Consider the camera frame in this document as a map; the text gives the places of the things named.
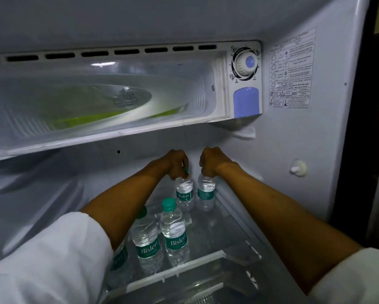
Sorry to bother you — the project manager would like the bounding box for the person's right hand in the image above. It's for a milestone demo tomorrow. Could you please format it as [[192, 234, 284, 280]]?
[[199, 146, 238, 178]]

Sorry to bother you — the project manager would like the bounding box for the person's left hand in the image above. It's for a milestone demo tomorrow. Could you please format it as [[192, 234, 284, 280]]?
[[160, 149, 190, 181]]

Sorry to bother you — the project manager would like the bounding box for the dark maroon refrigerator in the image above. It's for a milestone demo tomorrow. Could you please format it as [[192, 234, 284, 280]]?
[[0, 0, 379, 304]]

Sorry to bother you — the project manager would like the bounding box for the person's left forearm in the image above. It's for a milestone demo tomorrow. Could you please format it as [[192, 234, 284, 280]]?
[[80, 161, 174, 250]]

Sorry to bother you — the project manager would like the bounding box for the person's right forearm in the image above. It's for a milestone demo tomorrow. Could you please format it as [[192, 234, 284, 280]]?
[[218, 161, 364, 295]]

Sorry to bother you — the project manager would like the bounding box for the person's white shirt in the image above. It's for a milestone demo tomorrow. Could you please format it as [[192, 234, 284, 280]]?
[[0, 212, 379, 304]]

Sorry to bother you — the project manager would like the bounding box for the lavender push button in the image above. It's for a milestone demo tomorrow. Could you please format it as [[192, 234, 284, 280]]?
[[233, 87, 259, 119]]

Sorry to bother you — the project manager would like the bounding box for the glass shelf white trim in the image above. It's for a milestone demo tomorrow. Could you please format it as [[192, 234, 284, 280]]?
[[104, 190, 272, 301]]

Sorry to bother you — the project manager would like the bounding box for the green tray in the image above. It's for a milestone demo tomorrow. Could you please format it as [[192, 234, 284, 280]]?
[[50, 109, 183, 130]]

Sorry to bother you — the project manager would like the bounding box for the white thermostat dial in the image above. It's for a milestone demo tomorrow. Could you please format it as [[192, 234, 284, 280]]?
[[230, 46, 260, 83]]

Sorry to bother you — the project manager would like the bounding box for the white instruction sticker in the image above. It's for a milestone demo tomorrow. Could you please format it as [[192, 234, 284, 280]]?
[[269, 27, 317, 110]]

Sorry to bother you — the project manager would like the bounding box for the white freezer compartment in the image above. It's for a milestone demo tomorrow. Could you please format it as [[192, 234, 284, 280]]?
[[0, 40, 263, 163]]

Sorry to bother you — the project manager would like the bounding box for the white wall peg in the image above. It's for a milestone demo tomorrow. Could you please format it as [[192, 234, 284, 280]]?
[[289, 159, 307, 178]]

